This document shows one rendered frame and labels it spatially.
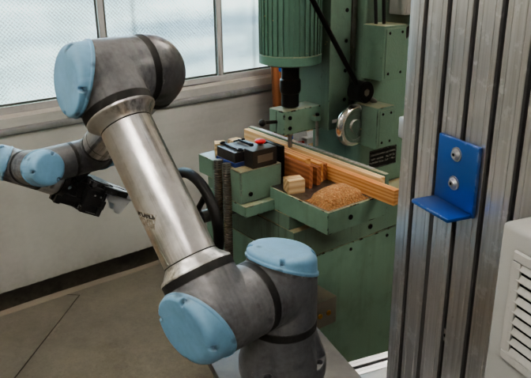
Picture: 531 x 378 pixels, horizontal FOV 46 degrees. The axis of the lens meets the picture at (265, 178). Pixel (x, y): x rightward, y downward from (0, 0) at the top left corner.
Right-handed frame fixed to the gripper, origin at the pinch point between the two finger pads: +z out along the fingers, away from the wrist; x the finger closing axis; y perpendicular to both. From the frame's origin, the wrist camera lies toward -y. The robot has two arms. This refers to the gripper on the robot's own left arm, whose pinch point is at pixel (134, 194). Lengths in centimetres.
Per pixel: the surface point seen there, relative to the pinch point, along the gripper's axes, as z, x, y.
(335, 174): 42, 20, -25
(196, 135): 94, -127, -19
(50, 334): 46, -95, 81
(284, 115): 32.0, 2.8, -34.7
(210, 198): 14.1, 10.8, -6.7
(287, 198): 30.6, 19.1, -14.4
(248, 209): 24.5, 13.9, -7.7
